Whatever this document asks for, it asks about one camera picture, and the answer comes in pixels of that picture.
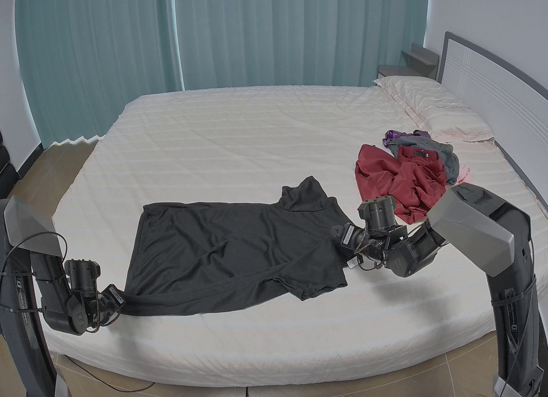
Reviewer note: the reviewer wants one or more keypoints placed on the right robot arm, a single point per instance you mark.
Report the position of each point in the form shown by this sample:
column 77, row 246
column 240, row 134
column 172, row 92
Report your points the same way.
column 471, row 228

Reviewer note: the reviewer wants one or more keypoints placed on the cream pillow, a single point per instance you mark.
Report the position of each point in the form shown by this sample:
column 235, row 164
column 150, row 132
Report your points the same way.
column 436, row 108

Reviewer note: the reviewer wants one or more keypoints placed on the dark red garment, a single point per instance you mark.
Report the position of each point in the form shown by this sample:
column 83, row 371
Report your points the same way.
column 381, row 177

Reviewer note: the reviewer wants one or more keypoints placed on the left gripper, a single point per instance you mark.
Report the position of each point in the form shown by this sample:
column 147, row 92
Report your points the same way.
column 107, row 303

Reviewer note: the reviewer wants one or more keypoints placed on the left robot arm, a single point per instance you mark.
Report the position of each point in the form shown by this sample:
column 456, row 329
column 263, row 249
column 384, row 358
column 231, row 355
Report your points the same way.
column 51, row 292

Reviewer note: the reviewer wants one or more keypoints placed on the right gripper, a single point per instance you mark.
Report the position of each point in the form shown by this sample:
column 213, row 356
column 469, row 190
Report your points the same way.
column 353, row 239

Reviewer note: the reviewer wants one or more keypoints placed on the black T-shirt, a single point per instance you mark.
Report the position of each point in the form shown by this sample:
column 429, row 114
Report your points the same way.
column 222, row 254

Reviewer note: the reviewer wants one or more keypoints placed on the grey garment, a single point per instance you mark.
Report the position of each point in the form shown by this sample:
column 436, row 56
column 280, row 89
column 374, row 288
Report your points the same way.
column 447, row 160

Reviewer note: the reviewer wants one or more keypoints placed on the blue-green curtain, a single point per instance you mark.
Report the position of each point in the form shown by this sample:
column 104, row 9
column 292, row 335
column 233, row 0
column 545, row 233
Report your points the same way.
column 299, row 18
column 98, row 44

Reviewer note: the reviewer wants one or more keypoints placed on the bed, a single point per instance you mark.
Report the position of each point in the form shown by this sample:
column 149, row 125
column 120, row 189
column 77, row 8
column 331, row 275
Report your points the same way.
column 239, row 138

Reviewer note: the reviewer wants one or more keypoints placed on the pink garment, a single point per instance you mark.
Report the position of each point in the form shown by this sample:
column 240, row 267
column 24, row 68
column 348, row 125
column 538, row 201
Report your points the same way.
column 463, row 172

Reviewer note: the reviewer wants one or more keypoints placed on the purple garment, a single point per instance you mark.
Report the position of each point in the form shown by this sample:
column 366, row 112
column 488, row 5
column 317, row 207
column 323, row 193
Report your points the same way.
column 394, row 136

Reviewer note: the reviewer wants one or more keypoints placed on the grey bedside table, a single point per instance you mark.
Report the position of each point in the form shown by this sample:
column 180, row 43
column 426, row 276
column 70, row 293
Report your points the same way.
column 406, row 65

